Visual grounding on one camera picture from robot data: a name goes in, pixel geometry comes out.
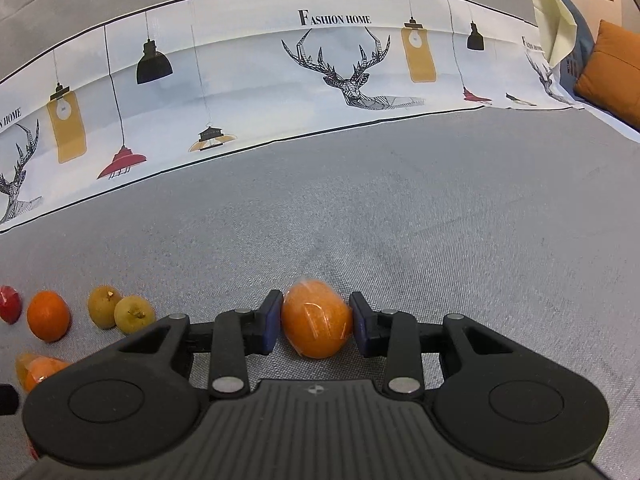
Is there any yellow-green longan fruit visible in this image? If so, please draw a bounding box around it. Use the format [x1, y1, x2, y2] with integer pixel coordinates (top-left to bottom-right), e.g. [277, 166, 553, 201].
[87, 285, 122, 330]
[114, 296, 156, 335]

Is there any orange cushion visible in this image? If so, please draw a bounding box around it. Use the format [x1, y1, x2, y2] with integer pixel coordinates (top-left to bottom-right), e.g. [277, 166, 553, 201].
[574, 20, 640, 130]

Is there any grey printed sofa cover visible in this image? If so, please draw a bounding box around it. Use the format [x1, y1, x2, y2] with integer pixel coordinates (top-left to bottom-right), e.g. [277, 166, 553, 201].
[1, 0, 639, 479]

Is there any blue cushion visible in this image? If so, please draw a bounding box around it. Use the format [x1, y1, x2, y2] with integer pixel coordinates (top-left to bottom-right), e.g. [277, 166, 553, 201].
[560, 0, 594, 99]

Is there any pale yellow cloth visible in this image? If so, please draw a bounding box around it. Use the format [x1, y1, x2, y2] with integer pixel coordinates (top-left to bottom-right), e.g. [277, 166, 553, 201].
[532, 0, 577, 68]

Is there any red apple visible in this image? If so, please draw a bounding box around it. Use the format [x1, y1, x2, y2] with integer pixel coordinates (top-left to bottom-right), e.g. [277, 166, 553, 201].
[0, 285, 22, 325]

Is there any plain orange fruit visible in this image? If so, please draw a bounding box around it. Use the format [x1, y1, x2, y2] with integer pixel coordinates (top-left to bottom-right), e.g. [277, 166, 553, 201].
[27, 290, 72, 344]

